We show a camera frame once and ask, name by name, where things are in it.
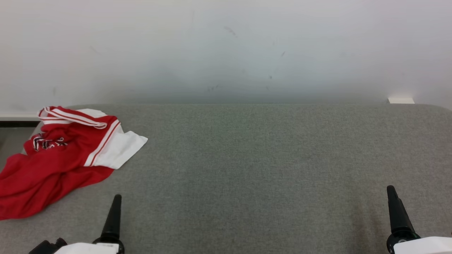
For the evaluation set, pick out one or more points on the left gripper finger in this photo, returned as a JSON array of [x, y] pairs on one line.
[[110, 225], [117, 225]]

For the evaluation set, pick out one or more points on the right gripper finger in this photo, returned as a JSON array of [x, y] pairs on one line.
[[403, 220], [393, 218]]

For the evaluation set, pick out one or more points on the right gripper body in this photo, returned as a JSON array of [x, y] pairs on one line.
[[423, 247]]

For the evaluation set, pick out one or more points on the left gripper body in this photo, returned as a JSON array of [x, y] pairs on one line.
[[91, 248]]

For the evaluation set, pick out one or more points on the red white sports shirt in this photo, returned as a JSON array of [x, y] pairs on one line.
[[53, 173]]

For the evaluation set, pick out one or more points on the black and white baseboard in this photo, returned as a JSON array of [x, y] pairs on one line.
[[17, 120]]

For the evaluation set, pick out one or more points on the grey fabric sofa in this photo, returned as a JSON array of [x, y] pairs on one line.
[[247, 158]]

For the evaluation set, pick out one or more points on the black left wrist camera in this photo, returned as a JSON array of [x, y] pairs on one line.
[[47, 247]]

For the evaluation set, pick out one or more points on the white wall block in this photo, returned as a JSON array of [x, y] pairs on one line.
[[401, 101]]

